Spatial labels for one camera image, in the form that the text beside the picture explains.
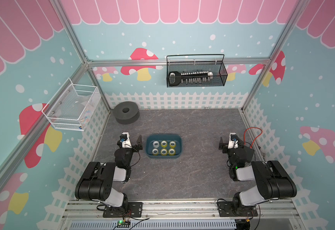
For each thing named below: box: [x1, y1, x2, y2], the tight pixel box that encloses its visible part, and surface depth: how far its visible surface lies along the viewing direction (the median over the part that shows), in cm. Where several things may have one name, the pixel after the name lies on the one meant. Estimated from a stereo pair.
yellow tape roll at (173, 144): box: [169, 140, 177, 149], surface depth 100 cm
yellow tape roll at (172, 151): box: [167, 148, 176, 156], surface depth 96 cm
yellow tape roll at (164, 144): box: [160, 140, 168, 149], surface depth 100 cm
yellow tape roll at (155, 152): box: [152, 148, 159, 156], surface depth 96 cm
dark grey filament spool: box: [112, 101, 141, 125], surface depth 115 cm
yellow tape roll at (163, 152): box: [160, 148, 168, 156], surface depth 96 cm
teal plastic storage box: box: [145, 133, 183, 159], surface depth 100 cm
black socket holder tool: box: [168, 70, 214, 86], surface depth 91 cm
